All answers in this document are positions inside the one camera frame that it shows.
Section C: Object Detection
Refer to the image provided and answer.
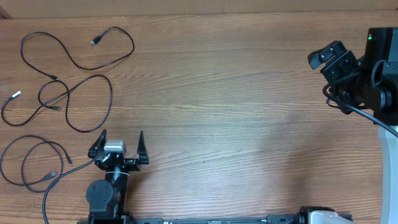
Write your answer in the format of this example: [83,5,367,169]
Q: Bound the thin black USB cable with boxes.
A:
[19,26,136,82]

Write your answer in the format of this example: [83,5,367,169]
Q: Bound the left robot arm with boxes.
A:
[86,130,149,224]

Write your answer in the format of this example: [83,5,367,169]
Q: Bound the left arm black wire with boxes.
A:
[42,157,99,224]

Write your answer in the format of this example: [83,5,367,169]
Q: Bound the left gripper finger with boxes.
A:
[137,130,149,164]
[88,129,107,158]

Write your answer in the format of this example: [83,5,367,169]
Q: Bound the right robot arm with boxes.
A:
[308,27,397,223]

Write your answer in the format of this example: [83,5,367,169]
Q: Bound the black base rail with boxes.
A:
[78,206,354,224]

